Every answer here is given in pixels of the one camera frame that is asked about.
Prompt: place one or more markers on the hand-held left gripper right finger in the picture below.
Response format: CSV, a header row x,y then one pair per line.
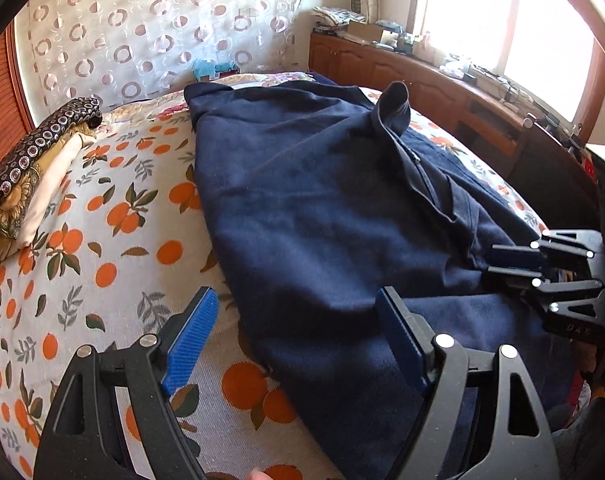
x,y
397,330

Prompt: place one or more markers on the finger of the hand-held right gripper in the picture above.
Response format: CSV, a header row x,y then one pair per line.
x,y
512,277
514,255

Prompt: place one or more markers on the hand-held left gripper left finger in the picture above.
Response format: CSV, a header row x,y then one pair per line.
x,y
190,340

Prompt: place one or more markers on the navy T-shirt orange print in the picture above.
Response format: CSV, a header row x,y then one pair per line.
x,y
307,210

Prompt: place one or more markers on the person's left hand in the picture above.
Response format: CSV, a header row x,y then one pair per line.
x,y
256,475

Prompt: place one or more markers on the orange fruit print bed sheet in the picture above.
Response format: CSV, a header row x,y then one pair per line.
x,y
107,260

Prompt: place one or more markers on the cream folded cloth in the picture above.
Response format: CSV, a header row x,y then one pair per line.
x,y
52,175

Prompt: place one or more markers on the sunflower print folded cloth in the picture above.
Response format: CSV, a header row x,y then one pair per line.
x,y
10,197

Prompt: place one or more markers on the wooden sideboard cabinet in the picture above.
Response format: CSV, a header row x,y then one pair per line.
x,y
382,65

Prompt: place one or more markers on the floral rose blanket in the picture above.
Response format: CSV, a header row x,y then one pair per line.
x,y
152,110

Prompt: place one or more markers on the window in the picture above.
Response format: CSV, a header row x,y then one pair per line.
x,y
482,10

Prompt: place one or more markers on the dark circle-patterned folded cloth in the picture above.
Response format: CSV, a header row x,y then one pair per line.
x,y
42,135

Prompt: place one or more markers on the navy blanket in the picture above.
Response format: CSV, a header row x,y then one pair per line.
x,y
323,78

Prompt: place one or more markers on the cardboard box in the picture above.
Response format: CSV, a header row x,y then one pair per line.
x,y
365,31

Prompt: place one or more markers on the blue tissue pack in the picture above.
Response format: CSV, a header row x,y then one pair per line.
x,y
207,67

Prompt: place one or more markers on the folded patterned cloth stack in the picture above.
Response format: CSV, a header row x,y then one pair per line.
x,y
337,16

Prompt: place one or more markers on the circle-patterned sheer curtain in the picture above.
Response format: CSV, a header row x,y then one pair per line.
x,y
157,20

